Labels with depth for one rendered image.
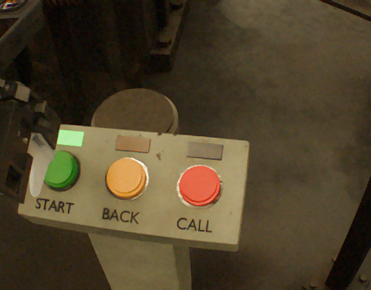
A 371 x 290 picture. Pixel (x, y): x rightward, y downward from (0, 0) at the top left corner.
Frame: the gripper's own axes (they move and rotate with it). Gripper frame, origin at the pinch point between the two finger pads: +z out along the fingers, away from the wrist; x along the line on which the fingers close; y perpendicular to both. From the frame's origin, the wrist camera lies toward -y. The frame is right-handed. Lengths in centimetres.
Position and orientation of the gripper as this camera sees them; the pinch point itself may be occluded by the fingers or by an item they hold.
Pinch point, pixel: (41, 149)
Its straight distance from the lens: 49.8
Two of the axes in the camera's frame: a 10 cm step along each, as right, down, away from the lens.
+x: 9.9, 0.9, -1.4
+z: 1.0, 3.5, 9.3
